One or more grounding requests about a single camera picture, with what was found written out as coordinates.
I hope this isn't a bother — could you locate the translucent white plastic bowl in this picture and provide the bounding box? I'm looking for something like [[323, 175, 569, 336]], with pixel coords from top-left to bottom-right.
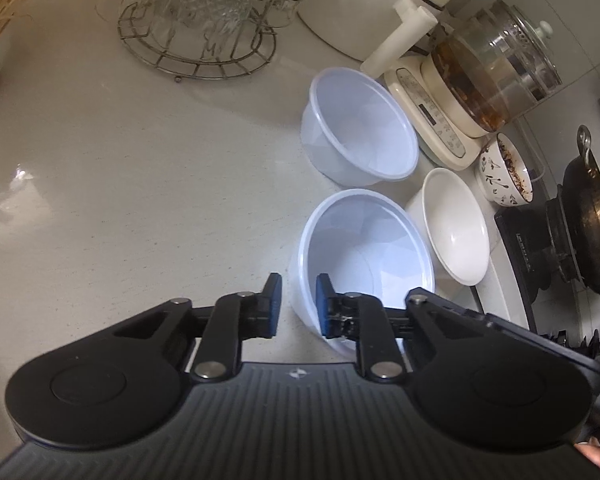
[[299, 65, 420, 189], [287, 187, 437, 362]]

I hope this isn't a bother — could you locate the cream kettle heating base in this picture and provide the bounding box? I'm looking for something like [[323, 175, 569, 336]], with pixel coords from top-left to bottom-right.
[[383, 54, 487, 172]]

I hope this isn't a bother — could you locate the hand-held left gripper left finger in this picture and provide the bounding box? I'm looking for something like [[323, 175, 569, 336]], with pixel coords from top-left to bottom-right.
[[113, 272, 284, 386]]

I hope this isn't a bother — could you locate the black gas stove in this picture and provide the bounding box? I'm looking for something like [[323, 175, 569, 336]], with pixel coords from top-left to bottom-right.
[[494, 204, 600, 357]]

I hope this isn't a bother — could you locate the white electric pot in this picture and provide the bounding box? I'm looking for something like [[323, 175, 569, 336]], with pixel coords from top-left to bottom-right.
[[297, 0, 474, 77]]

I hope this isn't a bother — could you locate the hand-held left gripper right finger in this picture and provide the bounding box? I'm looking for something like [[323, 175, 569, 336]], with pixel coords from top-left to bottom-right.
[[314, 273, 497, 383]]

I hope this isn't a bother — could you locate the wire cup rack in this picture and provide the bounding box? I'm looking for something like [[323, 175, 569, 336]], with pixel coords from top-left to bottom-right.
[[117, 0, 279, 83]]

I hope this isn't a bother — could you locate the leaf-patterned bowl with spices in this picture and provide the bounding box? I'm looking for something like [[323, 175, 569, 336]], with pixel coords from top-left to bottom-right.
[[474, 132, 535, 208]]

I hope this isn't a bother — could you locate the black wok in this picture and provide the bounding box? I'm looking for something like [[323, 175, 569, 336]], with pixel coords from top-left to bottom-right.
[[544, 124, 600, 297]]

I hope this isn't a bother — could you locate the glass kettle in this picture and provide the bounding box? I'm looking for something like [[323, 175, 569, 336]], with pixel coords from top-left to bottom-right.
[[429, 0, 564, 134]]

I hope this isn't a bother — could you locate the white ceramic bowl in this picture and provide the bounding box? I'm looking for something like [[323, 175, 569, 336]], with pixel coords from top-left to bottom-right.
[[404, 166, 490, 287]]

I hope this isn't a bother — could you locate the person's right hand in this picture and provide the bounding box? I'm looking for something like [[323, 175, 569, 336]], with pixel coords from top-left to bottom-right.
[[576, 436, 600, 477]]

